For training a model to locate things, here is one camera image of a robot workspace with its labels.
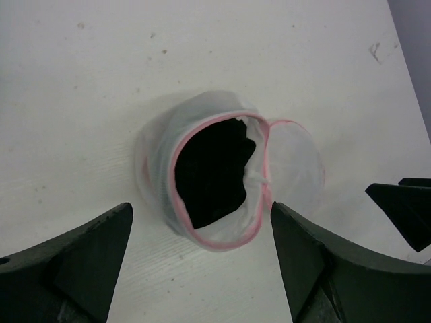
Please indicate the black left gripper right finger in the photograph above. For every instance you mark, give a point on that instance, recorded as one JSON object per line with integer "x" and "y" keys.
{"x": 328, "y": 278}

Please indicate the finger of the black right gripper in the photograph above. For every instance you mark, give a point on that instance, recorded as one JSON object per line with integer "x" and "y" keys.
{"x": 407, "y": 205}

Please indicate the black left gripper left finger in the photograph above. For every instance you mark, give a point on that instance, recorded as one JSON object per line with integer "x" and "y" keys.
{"x": 68, "y": 278}

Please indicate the white mesh laundry bag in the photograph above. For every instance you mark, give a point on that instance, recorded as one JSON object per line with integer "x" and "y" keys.
{"x": 285, "y": 167}

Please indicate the black bra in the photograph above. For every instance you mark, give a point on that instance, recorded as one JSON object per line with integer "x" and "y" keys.
{"x": 209, "y": 172}

